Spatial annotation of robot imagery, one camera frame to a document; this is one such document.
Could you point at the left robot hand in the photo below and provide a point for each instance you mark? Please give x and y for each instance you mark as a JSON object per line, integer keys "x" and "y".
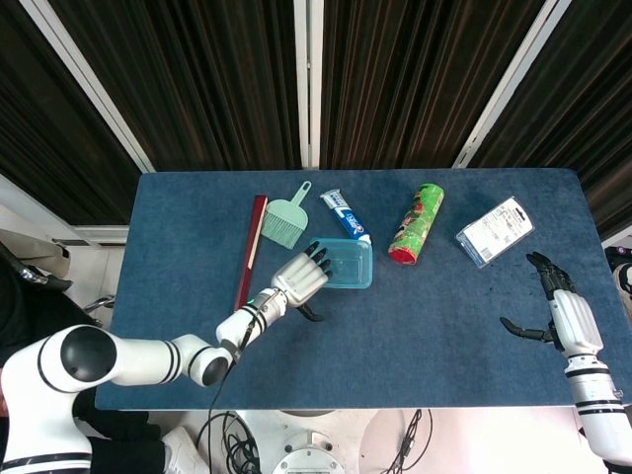
{"x": 298, "y": 279}

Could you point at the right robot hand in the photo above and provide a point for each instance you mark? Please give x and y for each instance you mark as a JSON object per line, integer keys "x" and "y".
{"x": 575, "y": 321}

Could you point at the teal plastic lid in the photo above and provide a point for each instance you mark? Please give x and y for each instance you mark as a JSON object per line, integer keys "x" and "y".
{"x": 350, "y": 261}

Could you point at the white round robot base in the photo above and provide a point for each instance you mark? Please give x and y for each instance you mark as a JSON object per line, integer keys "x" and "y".
{"x": 308, "y": 456}

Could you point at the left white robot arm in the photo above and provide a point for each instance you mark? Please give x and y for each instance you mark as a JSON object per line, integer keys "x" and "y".
{"x": 138, "y": 360}

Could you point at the dark red folded fan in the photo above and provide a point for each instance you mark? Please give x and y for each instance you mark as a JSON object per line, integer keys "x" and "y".
{"x": 252, "y": 247}

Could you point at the mint green small brush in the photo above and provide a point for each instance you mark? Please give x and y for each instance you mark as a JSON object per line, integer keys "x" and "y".
{"x": 286, "y": 222}

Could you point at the black white device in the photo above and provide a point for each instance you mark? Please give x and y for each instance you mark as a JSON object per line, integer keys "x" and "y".
{"x": 623, "y": 269}

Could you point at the blue white toothpaste tube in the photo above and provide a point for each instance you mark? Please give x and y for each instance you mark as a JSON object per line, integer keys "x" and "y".
{"x": 345, "y": 217}

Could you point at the blue felt table mat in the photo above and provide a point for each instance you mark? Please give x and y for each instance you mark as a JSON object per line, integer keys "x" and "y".
{"x": 395, "y": 321}

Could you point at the clear blister pack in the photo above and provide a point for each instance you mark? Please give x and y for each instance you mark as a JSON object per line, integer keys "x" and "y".
{"x": 496, "y": 231}

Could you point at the green chip can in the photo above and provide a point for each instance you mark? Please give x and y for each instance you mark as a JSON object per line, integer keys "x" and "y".
{"x": 415, "y": 227}

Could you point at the chrome chair tube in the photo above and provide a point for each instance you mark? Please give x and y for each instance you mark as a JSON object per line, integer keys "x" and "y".
{"x": 99, "y": 302}

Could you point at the white shoe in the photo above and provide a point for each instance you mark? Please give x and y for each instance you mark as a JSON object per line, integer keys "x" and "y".
{"x": 180, "y": 451}

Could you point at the chrome black chair armrest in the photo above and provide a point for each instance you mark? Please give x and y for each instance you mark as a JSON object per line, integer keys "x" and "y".
{"x": 44, "y": 282}

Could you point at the person in black clothes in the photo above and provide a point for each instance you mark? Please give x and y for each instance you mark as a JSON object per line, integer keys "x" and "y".
{"x": 29, "y": 316}

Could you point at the white window post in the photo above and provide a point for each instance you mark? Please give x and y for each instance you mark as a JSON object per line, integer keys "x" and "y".
{"x": 89, "y": 84}
{"x": 508, "y": 89}
{"x": 308, "y": 84}

